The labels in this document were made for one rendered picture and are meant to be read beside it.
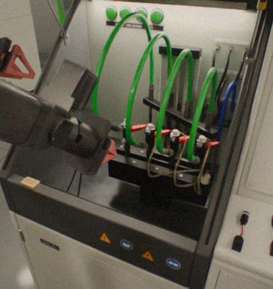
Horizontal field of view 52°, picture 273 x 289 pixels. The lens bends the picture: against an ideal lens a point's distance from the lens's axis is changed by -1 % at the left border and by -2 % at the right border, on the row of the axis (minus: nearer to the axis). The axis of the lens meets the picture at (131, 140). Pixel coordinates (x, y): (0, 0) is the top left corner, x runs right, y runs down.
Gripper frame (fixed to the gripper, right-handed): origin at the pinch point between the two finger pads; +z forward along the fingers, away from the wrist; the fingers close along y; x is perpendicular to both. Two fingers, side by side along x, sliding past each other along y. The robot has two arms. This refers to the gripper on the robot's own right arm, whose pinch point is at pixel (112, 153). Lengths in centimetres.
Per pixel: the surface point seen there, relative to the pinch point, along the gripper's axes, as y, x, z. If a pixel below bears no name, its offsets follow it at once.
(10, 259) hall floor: -90, 90, 82
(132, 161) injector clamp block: -0.1, 14.6, 33.1
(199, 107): 18.2, -7.4, 11.9
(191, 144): 10.0, -8.5, 14.8
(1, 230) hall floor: -84, 115, 88
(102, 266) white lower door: -35, 8, 35
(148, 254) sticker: -20.3, -6.7, 27.1
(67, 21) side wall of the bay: 34, 55, 15
